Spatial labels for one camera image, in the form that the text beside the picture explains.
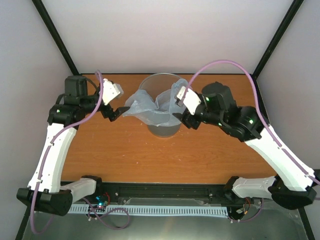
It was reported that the small electronics board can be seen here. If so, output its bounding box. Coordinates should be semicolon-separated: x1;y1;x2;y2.
94;192;111;212

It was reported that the black mounting rail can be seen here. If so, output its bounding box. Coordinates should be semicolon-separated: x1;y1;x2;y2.
86;182;248;206

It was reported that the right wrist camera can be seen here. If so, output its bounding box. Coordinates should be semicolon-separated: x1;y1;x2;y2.
175;86;202;115

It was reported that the metal base plate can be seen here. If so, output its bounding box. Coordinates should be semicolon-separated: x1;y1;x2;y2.
16;201;315;240

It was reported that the light blue cable duct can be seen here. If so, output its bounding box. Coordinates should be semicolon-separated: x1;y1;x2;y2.
68;203;228;218

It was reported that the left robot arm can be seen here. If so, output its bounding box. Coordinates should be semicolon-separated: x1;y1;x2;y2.
16;75;128;216

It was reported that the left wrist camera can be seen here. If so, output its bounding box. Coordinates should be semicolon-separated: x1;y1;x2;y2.
102;78;124;106

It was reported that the black enclosure frame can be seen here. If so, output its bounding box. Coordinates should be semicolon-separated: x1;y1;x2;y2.
27;0;320;234

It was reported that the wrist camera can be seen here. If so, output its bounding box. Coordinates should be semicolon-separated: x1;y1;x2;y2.
102;78;124;106
175;86;202;115

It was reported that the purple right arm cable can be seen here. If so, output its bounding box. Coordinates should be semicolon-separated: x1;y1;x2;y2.
183;59;320;187

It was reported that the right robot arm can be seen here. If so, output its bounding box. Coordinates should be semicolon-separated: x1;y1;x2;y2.
174;82;320;210

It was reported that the grey mesh trash bin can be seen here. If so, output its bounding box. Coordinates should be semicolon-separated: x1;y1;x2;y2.
139;73;181;138

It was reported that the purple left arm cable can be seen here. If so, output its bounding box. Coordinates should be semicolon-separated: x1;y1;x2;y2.
29;69;104;235

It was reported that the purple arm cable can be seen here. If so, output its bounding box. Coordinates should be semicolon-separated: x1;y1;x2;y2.
183;59;320;187
29;69;104;235

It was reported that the translucent blue plastic bag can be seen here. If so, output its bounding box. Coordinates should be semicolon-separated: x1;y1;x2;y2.
122;78;188;125

